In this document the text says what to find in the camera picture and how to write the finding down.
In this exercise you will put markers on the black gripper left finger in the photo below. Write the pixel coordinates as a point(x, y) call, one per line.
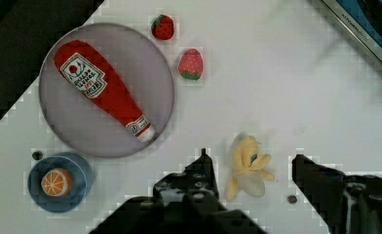
point(181, 203)

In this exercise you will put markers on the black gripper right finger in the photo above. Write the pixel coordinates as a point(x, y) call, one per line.
point(349, 204)

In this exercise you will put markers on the yellow plush banana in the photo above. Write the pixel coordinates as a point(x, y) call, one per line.
point(248, 173)

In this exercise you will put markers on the black steel toaster oven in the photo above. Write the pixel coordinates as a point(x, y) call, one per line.
point(362, 19)

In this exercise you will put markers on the blue small bowl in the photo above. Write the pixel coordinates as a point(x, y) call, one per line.
point(82, 175)

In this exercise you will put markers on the plush orange slice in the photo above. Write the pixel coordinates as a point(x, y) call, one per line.
point(57, 182)

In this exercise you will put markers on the pink plush strawberry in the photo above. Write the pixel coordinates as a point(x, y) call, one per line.
point(191, 65)

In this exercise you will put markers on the grey round plate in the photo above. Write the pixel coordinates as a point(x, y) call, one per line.
point(84, 126)

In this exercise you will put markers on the dark red plush strawberry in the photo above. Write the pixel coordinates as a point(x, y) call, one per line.
point(162, 27)

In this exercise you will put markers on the red plush ketchup bottle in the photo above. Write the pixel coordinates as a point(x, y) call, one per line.
point(89, 72)

